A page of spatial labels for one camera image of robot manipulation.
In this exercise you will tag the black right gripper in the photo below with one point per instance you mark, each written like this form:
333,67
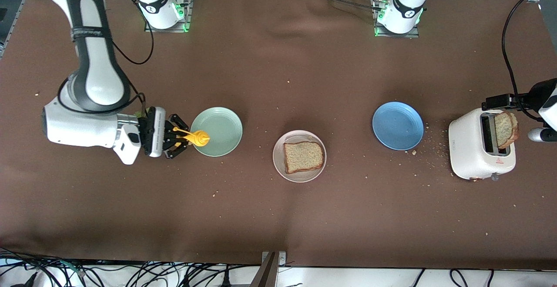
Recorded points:
144,131

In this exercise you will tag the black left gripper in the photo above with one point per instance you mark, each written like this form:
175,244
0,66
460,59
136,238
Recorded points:
498,101

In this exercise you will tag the yellow mustard squeeze bottle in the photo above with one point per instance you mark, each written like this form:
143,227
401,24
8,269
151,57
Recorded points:
201,139

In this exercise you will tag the brown bread slice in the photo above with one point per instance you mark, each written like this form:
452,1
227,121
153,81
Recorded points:
303,157
504,130

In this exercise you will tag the green lettuce leaf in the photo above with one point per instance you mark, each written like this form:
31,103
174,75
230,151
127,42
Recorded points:
140,114

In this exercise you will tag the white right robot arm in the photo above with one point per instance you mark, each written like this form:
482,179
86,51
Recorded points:
95,60

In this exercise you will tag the pale green plate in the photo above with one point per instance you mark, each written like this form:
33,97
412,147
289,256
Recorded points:
222,126

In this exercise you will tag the blue plate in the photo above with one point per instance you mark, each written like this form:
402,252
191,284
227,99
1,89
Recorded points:
397,126

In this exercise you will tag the beige plate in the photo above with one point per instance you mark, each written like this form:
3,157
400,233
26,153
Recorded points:
300,178

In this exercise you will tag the white toaster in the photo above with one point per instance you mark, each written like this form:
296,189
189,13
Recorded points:
465,152

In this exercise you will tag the brown table cloth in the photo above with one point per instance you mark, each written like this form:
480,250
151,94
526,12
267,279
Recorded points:
348,217

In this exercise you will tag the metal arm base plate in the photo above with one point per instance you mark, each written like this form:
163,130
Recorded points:
165,30
396,35

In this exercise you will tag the metal table bracket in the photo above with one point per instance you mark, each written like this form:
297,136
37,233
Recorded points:
267,274

